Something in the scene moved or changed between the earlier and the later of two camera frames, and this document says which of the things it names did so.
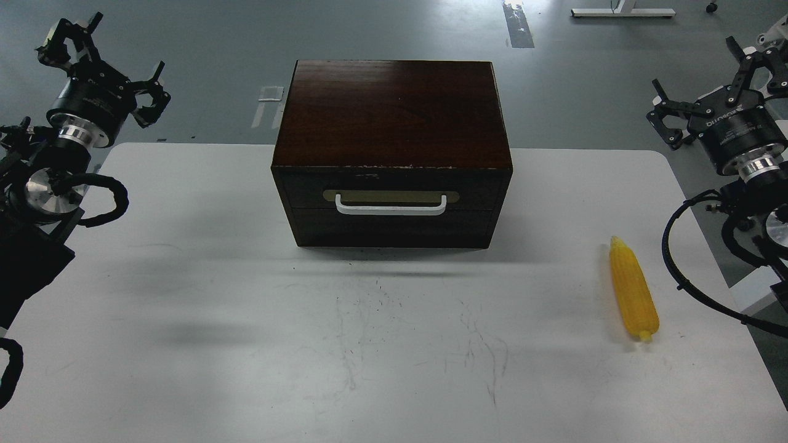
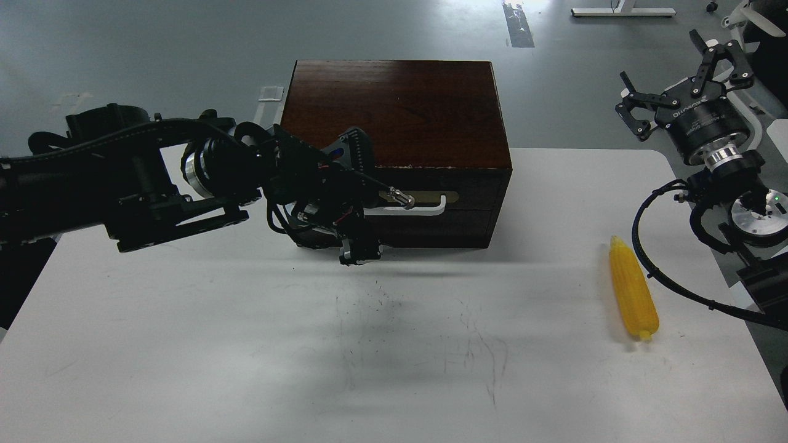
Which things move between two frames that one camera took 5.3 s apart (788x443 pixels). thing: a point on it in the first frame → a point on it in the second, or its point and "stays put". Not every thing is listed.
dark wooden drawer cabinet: [393, 154] stays put
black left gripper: [96, 99] → [313, 191]
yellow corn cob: [636, 298] stays put
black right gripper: [743, 137] → [694, 122]
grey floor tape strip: [518, 29] stays put
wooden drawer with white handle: [449, 208] stays put
